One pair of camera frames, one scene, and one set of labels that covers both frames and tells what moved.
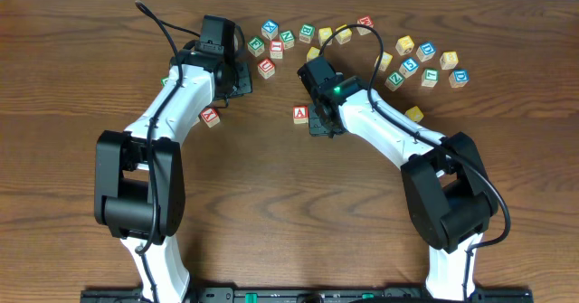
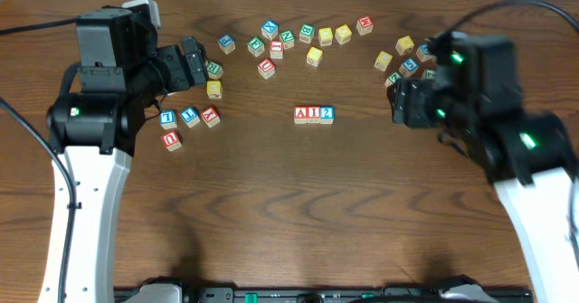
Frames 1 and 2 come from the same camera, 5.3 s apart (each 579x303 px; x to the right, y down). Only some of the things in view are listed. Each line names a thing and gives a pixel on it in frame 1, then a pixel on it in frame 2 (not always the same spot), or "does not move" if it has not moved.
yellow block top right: [344, 36] does not move
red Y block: [210, 116] does not move
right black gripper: [317, 125] -> [403, 102]
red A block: [300, 114] does not move
